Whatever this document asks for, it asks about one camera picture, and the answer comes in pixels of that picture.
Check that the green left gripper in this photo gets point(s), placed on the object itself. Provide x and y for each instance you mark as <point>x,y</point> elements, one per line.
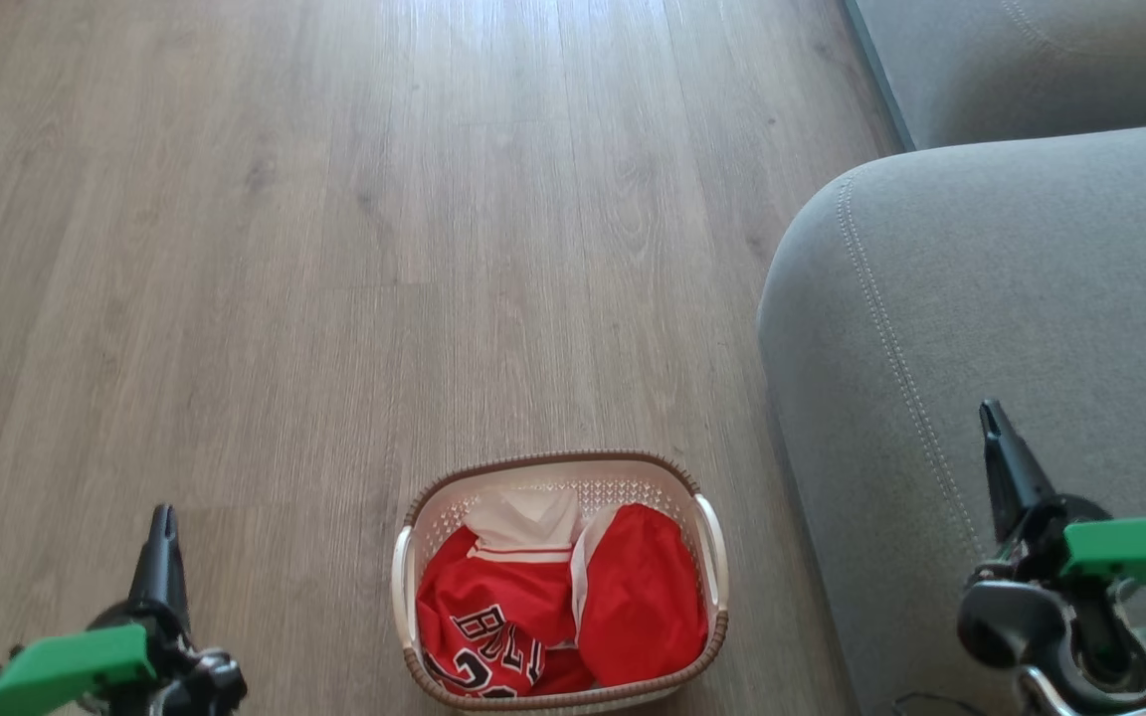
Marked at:
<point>66,666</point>

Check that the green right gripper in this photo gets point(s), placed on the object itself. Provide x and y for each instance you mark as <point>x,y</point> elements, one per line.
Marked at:
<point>1130,552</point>

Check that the red Bulls basketball jersey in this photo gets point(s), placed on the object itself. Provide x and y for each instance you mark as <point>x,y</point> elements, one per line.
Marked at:
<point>493,607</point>

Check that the red basketball shorts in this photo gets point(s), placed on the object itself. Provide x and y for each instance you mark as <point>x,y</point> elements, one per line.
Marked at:
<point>643,597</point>

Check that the grey fabric sofa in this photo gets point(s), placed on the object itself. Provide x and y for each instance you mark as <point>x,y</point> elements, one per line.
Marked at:
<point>981,328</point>

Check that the grey fabric sofa seat cushion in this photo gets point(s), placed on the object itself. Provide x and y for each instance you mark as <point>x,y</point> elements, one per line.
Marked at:
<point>1050,60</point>

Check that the white woven-rim laundry basket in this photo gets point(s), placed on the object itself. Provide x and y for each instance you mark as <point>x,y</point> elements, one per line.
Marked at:
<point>553,477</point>

